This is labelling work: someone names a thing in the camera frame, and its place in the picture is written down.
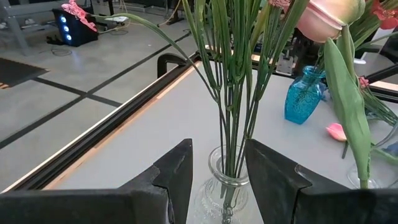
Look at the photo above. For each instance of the white floor box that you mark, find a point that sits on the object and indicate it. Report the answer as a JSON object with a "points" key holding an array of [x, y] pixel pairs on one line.
{"points": [[116, 19]]}

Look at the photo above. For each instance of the blue textured glass vase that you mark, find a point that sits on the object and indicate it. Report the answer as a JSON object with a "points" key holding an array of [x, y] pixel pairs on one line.
{"points": [[303, 99]]}

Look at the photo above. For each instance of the grey metal bench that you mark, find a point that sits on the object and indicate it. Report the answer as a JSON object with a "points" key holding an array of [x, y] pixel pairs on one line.
{"points": [[18, 34]]}

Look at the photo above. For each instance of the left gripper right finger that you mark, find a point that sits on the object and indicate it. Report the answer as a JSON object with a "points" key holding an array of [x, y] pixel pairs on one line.
{"points": [[273, 186]]}

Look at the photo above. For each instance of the pink artificial tulip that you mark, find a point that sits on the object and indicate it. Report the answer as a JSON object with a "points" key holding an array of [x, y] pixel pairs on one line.
{"points": [[348, 102], [363, 81], [336, 132]]}

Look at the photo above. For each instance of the small clear cut-glass vase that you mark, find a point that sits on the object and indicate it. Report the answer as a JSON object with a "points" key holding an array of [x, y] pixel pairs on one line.
{"points": [[217, 202]]}

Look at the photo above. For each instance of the black computer tower blue lights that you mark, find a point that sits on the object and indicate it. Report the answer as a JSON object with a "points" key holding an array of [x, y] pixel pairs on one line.
{"points": [[81, 35]]}

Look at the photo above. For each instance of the pink artificial flower bunch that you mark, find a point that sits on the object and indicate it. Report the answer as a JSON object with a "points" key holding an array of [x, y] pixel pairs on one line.
{"points": [[231, 46], [273, 37]]}

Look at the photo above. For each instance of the pink red patterned cloth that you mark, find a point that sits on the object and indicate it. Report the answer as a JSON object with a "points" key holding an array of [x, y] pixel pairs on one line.
{"points": [[77, 12]]}

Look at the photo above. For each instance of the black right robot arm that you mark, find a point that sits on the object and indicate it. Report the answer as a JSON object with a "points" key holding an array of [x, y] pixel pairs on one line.
{"points": [[306, 53]]}

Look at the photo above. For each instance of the black floor mat orange stripes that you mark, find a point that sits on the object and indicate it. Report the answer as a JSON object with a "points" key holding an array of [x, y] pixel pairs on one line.
{"points": [[15, 71]]}

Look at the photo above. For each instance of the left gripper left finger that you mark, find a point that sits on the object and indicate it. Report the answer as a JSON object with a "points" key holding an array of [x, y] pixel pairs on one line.
{"points": [[177, 174]]}

